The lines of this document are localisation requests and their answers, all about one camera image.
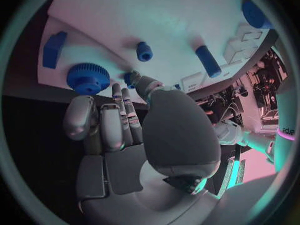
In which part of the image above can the blue block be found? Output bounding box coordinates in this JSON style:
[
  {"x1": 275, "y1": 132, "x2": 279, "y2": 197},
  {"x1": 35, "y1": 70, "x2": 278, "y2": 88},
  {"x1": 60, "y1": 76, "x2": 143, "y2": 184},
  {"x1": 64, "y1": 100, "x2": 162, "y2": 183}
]
[{"x1": 42, "y1": 31, "x2": 69, "y2": 69}]

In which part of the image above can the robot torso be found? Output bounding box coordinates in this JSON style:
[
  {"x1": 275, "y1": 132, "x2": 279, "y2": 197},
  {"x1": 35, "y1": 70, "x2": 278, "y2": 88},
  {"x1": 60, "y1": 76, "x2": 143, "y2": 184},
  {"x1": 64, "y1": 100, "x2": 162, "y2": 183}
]
[{"x1": 273, "y1": 89, "x2": 297, "y2": 173}]

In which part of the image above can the blue long cylinder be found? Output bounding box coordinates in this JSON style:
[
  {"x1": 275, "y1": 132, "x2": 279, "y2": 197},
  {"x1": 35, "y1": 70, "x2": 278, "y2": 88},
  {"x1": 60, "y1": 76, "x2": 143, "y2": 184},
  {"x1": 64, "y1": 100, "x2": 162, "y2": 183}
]
[{"x1": 195, "y1": 45, "x2": 222, "y2": 79}]

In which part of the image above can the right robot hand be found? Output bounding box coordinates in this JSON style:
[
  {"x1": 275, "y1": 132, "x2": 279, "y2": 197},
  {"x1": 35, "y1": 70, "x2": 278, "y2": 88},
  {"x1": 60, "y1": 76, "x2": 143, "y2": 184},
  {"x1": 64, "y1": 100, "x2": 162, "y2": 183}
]
[{"x1": 62, "y1": 70, "x2": 223, "y2": 225}]

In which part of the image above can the blue gear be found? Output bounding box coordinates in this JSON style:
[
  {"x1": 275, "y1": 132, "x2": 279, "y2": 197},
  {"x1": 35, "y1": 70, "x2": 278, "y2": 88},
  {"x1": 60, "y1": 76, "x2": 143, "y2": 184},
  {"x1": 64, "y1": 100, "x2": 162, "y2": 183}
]
[{"x1": 66, "y1": 62, "x2": 111, "y2": 95}]

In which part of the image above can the workshop equipment rack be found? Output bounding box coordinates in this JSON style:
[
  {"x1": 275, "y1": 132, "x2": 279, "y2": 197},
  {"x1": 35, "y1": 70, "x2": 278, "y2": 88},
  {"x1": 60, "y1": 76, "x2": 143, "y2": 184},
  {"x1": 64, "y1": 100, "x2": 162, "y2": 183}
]
[{"x1": 251, "y1": 48, "x2": 290, "y2": 110}]

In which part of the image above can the white task board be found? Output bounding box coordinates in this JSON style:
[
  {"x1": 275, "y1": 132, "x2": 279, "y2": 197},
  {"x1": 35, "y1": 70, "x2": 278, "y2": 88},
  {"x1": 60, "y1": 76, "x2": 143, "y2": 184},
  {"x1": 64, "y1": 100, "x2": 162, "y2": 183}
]
[{"x1": 36, "y1": 0, "x2": 280, "y2": 99}]

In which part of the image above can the blue large cylinder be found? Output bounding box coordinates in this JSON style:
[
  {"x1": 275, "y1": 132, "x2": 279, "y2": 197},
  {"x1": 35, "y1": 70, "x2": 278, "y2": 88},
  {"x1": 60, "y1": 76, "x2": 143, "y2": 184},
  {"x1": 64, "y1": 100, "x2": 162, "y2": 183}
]
[{"x1": 241, "y1": 0, "x2": 276, "y2": 30}]

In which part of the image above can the white cable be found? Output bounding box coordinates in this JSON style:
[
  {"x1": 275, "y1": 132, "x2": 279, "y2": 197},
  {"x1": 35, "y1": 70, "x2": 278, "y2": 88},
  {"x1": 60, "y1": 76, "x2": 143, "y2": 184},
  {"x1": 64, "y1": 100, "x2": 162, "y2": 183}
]
[{"x1": 220, "y1": 101, "x2": 243, "y2": 126}]

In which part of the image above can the glowing light bar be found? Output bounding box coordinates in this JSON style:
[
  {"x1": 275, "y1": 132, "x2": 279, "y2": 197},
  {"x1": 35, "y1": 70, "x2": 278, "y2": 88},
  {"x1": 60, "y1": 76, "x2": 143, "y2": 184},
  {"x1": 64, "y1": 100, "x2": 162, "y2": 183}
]
[{"x1": 229, "y1": 158, "x2": 242, "y2": 190}]

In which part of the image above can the blue short peg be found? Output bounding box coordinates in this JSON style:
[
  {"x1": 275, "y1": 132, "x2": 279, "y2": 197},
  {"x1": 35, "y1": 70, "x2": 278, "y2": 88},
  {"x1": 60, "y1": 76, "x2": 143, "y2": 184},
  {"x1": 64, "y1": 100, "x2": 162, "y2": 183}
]
[{"x1": 135, "y1": 41, "x2": 154, "y2": 62}]

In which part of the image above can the blue small peg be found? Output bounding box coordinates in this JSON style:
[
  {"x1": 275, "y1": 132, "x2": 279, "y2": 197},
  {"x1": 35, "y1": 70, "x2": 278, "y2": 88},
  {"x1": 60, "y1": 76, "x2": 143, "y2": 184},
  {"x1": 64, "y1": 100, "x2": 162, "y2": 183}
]
[{"x1": 123, "y1": 72, "x2": 137, "y2": 90}]

